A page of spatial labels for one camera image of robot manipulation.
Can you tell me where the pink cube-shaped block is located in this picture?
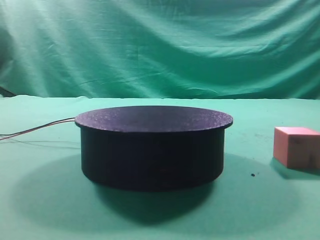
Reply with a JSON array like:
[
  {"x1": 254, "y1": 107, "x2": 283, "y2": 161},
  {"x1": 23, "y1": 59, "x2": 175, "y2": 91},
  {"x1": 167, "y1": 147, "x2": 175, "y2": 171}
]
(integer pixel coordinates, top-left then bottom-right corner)
[{"x1": 273, "y1": 126, "x2": 320, "y2": 169}]

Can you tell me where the black round turntable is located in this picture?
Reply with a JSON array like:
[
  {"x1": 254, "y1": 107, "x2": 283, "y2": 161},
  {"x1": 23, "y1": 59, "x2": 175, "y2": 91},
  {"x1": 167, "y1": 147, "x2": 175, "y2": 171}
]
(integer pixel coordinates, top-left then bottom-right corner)
[{"x1": 74, "y1": 105, "x2": 234, "y2": 192}]

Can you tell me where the green backdrop cloth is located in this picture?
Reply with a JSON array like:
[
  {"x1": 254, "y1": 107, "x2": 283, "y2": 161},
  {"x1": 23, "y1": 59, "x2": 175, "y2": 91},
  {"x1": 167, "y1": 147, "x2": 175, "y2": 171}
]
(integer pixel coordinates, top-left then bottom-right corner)
[{"x1": 0, "y1": 0, "x2": 320, "y2": 99}]

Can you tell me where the green table cloth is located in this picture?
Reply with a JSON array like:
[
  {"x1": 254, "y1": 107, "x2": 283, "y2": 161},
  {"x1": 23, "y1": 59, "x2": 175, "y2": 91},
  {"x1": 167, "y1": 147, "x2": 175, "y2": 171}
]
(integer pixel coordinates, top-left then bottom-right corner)
[{"x1": 0, "y1": 95, "x2": 320, "y2": 240}]

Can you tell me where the black wire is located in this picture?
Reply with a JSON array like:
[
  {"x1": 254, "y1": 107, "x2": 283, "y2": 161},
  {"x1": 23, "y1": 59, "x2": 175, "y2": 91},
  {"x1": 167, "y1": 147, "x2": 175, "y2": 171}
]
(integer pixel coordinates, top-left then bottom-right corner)
[{"x1": 0, "y1": 119, "x2": 76, "y2": 141}]

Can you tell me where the red wire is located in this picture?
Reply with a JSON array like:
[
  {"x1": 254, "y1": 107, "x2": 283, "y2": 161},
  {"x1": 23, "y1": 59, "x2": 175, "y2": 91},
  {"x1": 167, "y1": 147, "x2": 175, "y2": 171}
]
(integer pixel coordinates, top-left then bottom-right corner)
[{"x1": 0, "y1": 117, "x2": 76, "y2": 137}]

